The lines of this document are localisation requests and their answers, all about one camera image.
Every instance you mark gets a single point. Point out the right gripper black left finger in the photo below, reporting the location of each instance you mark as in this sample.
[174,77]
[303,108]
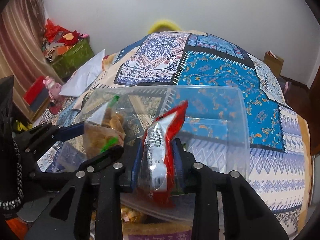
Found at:
[68,215]

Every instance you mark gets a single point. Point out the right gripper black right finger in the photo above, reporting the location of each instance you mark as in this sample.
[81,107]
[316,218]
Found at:
[245,214]

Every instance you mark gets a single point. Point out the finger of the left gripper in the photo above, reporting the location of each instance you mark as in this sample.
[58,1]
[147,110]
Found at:
[102,160]
[67,133]

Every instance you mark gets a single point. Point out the clear bag of fried snacks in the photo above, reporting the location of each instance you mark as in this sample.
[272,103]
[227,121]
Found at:
[104,128]

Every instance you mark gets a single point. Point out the red and silver snack packet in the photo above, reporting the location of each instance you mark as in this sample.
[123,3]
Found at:
[156,177]

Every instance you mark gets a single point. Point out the red and grey box stack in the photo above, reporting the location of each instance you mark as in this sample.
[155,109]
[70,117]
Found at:
[37,98]

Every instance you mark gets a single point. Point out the pink plush toy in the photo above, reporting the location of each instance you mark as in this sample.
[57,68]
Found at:
[54,89]

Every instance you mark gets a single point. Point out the white pillow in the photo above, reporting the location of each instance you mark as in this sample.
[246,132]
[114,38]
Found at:
[84,76]

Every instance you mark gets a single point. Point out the purple and white snack box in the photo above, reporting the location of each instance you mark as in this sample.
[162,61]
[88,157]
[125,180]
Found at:
[156,231]

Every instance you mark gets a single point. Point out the green storage box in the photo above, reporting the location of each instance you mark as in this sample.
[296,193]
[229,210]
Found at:
[66,64]

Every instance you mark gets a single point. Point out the striped brown curtain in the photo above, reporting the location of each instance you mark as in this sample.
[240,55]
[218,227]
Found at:
[22,33]

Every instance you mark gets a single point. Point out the clear plastic storage bin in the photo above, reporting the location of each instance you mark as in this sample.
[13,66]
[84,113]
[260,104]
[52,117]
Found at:
[215,131]

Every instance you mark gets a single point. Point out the patchwork patterned bedspread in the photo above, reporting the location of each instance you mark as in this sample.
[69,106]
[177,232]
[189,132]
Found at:
[279,139]

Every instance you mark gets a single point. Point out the red decorations pile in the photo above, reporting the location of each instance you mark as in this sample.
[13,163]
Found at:
[57,40]

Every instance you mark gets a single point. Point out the yellow curved foam tube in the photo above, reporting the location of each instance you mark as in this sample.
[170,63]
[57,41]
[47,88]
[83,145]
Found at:
[163,25]

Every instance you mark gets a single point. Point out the cardboard box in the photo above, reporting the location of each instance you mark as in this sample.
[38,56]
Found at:
[274,62]

